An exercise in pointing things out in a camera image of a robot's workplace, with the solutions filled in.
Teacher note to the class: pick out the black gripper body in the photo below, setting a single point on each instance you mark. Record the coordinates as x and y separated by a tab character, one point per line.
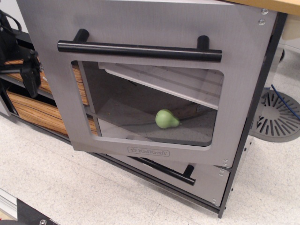
14	57

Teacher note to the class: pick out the upper wood-pattern bin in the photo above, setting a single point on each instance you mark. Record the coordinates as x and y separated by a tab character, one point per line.
14	81

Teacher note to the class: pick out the black base plate with screw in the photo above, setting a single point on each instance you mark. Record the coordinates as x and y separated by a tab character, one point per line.
27	215

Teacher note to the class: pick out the lower wood-pattern bin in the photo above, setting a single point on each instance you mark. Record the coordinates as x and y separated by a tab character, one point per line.
37	112

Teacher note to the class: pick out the black toy kitchen cabinet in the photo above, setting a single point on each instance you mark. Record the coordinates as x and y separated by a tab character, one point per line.
257	117

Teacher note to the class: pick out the wooden countertop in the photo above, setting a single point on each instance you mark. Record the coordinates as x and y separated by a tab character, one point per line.
285	6

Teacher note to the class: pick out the grey round slotted base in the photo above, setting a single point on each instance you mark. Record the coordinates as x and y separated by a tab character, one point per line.
277	118

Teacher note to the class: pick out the black oven door handle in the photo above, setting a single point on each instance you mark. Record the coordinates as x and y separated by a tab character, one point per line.
201	53

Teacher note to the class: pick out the grey oven door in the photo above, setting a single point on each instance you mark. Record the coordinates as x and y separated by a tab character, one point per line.
239	82

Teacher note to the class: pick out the green toy pear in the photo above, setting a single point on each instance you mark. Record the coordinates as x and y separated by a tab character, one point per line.
165	119

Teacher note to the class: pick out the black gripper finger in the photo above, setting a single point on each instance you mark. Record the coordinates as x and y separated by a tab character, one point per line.
30	73

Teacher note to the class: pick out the wood-pattern bin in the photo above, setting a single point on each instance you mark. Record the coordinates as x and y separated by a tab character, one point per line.
14	81
37	112

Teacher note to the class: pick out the grey lower drawer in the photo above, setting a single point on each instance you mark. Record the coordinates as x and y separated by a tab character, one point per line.
210	181

